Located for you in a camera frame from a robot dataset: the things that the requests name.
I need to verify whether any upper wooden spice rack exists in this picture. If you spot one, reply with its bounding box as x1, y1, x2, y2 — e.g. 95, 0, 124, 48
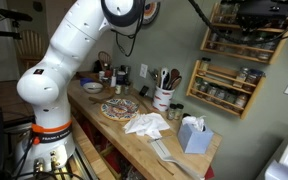
201, 3, 288, 64

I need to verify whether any white wall outlet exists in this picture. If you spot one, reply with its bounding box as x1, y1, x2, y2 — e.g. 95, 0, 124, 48
140, 64, 148, 78

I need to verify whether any small spice bottle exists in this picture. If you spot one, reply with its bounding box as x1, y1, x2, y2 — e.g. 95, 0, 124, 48
167, 103, 176, 120
173, 103, 184, 122

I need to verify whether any lower wooden spice rack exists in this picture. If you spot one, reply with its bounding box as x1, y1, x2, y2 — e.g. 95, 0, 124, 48
186, 60, 266, 119

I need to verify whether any wooden spice rack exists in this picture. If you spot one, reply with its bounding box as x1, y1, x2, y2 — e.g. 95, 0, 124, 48
201, 3, 288, 64
186, 60, 266, 119

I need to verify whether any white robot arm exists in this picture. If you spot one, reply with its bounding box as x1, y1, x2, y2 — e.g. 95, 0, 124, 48
16, 0, 161, 173

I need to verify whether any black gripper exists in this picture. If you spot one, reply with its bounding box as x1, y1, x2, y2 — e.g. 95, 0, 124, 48
236, 0, 288, 27

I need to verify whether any blue plastic bowl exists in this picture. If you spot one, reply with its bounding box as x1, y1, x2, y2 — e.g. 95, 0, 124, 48
80, 78, 94, 86

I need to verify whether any white ceramic bowl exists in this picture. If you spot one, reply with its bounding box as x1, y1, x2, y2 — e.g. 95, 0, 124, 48
83, 82, 103, 94

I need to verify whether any white utensil crock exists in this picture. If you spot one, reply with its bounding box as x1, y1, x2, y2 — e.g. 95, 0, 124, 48
152, 87, 174, 112

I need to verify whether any white crumpled cloth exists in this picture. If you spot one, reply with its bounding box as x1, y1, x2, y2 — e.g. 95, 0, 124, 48
123, 113, 170, 139

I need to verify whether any wooden chair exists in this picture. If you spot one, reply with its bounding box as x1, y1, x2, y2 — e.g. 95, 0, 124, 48
15, 30, 45, 70

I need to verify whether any decorative wall plate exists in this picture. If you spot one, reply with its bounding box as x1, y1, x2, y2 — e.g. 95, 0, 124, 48
142, 2, 160, 25

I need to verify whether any white plastic spatula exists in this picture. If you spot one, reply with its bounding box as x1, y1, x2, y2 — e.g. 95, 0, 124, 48
148, 138, 205, 180

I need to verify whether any blue tissue box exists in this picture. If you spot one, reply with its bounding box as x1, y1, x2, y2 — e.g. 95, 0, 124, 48
178, 116, 214, 154

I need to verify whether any colourful patterned plate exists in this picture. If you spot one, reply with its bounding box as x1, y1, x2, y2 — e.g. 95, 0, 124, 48
100, 99, 139, 121

